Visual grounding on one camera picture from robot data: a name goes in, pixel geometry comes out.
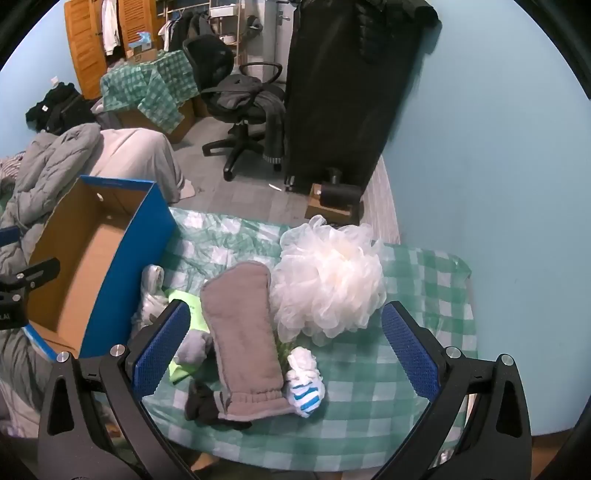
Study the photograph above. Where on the black massage gun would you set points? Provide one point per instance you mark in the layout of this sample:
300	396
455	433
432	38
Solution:
339	194

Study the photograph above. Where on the beige ribbed mattress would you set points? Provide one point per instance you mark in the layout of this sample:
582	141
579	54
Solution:
381	207

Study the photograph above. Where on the clothes rack with garments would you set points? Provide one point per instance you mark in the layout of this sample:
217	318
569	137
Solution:
184	25

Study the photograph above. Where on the grey terry mitt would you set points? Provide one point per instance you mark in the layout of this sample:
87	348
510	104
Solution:
244	332

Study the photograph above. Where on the light grey sock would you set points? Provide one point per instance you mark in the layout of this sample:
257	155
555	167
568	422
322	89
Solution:
194	348

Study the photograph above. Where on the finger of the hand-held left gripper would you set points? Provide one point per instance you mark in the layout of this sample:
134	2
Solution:
9	235
37	273

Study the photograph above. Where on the wooden cabinet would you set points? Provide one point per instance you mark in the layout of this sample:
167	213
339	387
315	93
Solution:
85	46

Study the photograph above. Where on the white hanging shirt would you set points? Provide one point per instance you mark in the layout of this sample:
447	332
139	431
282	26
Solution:
110	27

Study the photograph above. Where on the green checkered cloth cover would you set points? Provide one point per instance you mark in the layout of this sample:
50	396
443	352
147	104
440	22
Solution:
157	87

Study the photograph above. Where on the white blue striped sock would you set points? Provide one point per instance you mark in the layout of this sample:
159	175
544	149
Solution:
302	392

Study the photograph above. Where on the dark grey garment on chair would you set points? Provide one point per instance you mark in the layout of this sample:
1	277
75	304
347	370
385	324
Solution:
272	120

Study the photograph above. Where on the black office chair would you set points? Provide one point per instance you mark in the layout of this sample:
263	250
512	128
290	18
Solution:
217	60

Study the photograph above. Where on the black clothes pile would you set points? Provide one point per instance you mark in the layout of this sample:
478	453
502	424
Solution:
60	108

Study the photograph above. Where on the light green cloth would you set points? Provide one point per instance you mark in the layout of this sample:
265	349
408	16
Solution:
189	300

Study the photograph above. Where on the green checkered plastic tablecloth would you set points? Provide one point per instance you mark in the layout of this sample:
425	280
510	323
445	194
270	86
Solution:
351	415

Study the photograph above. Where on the dark grey sock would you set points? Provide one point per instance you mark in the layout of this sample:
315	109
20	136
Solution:
203	404

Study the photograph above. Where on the beige blanket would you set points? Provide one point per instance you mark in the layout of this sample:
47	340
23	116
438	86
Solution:
138	157

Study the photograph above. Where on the white plastic bag bundle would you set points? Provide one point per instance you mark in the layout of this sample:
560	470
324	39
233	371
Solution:
152	300

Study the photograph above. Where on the blue tissue box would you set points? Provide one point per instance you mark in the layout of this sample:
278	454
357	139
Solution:
140	40

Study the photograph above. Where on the large brown cardboard box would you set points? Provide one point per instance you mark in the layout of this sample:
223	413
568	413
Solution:
184	122

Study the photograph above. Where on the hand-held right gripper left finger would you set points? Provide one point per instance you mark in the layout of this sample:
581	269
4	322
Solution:
161	350

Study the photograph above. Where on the blue cardboard box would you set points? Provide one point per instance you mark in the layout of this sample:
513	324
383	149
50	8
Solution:
74	258

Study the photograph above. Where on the small brown cardboard box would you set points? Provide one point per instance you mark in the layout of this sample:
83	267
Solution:
143	56

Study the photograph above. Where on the black hanging coat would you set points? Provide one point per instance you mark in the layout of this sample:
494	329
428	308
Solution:
341	92

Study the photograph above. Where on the white metal shelf rack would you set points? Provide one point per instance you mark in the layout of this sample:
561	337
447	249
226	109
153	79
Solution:
226	23

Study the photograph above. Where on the white cloth scrap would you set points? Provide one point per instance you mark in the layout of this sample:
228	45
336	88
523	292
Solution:
187	190

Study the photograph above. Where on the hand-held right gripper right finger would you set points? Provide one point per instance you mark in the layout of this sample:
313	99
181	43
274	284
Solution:
411	350

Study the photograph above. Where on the green glitter sponge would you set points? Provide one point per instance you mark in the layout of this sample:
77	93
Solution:
284	353

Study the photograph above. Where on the grey puffer jacket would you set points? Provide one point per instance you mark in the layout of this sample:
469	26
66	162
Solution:
51	161

